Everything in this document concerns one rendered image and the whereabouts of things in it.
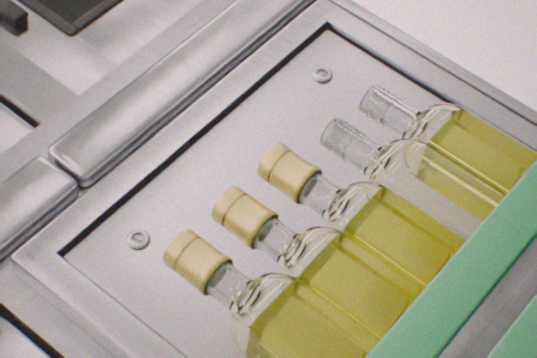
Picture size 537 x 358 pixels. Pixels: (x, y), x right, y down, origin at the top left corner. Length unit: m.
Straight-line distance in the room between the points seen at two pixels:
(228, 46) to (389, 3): 0.19
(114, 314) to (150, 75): 0.29
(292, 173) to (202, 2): 0.41
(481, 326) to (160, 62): 0.57
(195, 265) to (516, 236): 0.25
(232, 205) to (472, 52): 0.43
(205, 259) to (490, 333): 0.24
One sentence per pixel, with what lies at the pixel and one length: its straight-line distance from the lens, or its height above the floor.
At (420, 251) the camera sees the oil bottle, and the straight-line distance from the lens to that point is 0.82.
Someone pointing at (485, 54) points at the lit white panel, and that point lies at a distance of 1.19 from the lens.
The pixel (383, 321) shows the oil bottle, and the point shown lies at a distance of 0.79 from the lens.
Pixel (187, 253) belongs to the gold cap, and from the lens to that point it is 0.82.
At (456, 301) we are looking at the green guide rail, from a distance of 0.68.
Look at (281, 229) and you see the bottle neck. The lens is 0.84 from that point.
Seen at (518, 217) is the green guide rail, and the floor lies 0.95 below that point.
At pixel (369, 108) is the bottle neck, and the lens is 0.94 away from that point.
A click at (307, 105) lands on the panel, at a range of 1.10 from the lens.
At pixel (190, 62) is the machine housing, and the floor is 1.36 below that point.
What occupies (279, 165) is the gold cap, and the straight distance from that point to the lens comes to 0.87.
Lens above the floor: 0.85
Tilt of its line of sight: 20 degrees up
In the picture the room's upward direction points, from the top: 55 degrees counter-clockwise
